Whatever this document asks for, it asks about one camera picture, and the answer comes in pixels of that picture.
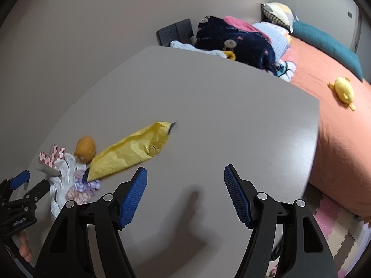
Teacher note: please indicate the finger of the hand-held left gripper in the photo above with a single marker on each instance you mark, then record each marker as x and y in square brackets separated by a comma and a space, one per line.
[39, 189]
[18, 179]

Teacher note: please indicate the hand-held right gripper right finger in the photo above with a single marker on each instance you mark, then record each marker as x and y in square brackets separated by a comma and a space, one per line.
[237, 197]

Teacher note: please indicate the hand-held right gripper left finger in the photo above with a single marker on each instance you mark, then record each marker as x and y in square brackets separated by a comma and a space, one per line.
[132, 199]

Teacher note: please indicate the yellow padded envelope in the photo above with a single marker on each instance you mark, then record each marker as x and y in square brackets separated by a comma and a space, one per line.
[130, 150]

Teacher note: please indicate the person's left hand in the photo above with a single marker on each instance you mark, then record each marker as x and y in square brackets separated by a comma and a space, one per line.
[25, 247]

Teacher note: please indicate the red white patterned wrapper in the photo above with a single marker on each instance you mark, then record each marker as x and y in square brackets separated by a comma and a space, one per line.
[52, 155]

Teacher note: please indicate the lilac checked cloth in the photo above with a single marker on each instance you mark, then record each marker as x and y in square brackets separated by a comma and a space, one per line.
[82, 192]

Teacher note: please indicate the brown plush toy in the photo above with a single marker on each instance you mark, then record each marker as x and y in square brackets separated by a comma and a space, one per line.
[85, 147]

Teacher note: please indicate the pink and beige foam mat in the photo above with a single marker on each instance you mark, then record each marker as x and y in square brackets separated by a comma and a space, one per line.
[345, 231]

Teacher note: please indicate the bed with orange sheet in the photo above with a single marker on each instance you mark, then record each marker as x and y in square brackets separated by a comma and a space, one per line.
[342, 150]

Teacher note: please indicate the white printed cloth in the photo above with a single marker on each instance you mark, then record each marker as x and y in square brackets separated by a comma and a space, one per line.
[285, 71]

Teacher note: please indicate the yellow cloth item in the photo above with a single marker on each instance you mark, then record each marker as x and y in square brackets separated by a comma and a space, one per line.
[229, 55]

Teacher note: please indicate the yellow plush duck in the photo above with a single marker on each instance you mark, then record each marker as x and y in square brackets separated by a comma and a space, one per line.
[343, 91]

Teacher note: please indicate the navy printed blanket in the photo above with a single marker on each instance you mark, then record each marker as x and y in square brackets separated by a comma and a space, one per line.
[232, 43]

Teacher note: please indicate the pale blue checked blanket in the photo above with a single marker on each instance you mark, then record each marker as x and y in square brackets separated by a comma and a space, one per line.
[274, 39]

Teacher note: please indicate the pink cloth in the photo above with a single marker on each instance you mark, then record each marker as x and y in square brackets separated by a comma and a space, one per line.
[240, 23]

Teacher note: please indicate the teal cushion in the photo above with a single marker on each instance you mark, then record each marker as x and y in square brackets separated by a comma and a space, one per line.
[324, 45]

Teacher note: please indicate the checked pillow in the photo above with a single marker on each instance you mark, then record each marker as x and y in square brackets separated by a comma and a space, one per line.
[278, 14]

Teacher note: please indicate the black wall socket plate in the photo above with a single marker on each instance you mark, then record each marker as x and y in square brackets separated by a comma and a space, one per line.
[166, 34]
[184, 29]

